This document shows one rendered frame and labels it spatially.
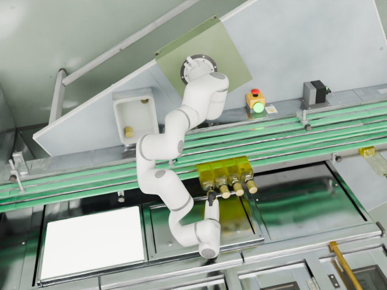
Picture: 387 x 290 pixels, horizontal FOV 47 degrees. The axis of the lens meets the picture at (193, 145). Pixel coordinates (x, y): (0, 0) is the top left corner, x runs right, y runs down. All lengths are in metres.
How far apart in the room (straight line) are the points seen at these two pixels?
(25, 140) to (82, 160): 0.75
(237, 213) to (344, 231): 0.44
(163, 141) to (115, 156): 0.68
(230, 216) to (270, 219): 0.18
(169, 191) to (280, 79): 0.91
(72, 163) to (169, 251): 0.60
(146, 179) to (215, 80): 0.41
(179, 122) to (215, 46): 0.52
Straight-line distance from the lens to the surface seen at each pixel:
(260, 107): 2.03
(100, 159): 2.06
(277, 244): 1.84
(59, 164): 2.10
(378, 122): 2.24
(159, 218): 1.97
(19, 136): 2.82
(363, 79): 2.30
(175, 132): 1.39
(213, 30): 1.82
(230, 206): 1.99
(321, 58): 2.15
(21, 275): 1.97
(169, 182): 1.41
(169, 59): 1.84
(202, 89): 1.49
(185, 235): 1.59
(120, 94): 1.96
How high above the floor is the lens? 2.52
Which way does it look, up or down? 55 degrees down
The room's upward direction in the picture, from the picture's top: 163 degrees clockwise
